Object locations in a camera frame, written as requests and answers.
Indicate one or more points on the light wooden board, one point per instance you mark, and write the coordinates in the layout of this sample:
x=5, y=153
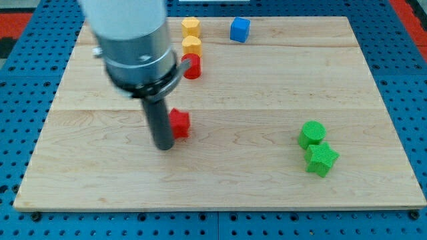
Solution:
x=95, y=152

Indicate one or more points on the yellow hexagon block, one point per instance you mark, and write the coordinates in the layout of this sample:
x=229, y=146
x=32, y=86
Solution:
x=191, y=26

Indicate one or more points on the red cylinder block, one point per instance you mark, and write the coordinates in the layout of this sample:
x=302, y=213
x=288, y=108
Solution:
x=194, y=70

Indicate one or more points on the yellow heart block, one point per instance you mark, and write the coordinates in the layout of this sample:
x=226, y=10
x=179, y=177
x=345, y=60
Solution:
x=192, y=44

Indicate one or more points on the green star block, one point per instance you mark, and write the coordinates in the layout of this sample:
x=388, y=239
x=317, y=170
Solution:
x=320, y=158

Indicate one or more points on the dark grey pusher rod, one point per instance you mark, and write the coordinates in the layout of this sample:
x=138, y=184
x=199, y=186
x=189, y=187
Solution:
x=159, y=123

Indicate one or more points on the blue cube block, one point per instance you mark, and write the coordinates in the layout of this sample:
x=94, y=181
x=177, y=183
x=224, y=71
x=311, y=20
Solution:
x=239, y=29

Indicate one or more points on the green cylinder block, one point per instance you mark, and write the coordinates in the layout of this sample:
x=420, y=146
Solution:
x=312, y=133

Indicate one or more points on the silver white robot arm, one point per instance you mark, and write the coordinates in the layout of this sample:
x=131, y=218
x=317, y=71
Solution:
x=133, y=36

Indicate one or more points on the red star block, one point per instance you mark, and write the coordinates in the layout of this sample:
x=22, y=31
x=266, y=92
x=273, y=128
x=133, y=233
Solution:
x=180, y=123

